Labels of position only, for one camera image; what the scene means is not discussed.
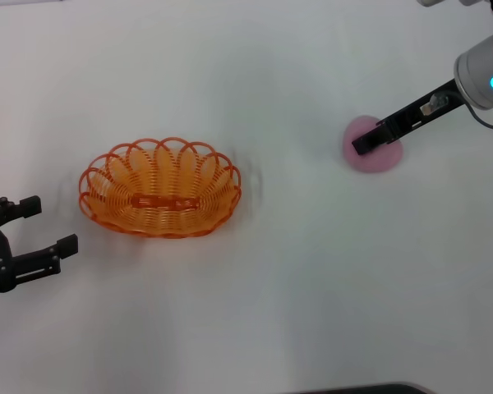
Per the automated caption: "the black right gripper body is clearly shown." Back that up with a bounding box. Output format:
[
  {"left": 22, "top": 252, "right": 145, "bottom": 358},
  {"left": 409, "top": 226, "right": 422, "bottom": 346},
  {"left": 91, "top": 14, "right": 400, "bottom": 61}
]
[{"left": 388, "top": 77, "right": 468, "bottom": 133}]

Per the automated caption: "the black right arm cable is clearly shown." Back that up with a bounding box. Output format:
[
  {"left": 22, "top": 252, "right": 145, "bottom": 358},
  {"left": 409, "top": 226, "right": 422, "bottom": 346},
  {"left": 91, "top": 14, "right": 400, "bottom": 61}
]
[{"left": 466, "top": 103, "right": 493, "bottom": 134}]

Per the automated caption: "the orange woven plastic basket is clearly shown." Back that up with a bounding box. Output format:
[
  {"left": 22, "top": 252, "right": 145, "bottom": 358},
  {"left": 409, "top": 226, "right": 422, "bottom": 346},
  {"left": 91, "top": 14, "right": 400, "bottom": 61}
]
[{"left": 77, "top": 136, "right": 244, "bottom": 240}]

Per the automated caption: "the black robot torso edge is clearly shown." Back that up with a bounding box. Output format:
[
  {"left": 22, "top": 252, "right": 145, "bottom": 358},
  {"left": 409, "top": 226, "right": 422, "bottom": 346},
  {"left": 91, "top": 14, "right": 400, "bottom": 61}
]
[{"left": 298, "top": 383, "right": 431, "bottom": 394}]

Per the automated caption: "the pink toy peach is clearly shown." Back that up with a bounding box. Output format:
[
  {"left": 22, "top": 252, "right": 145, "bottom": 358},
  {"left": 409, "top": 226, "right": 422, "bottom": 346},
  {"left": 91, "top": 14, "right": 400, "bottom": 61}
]
[{"left": 341, "top": 115, "right": 405, "bottom": 176}]

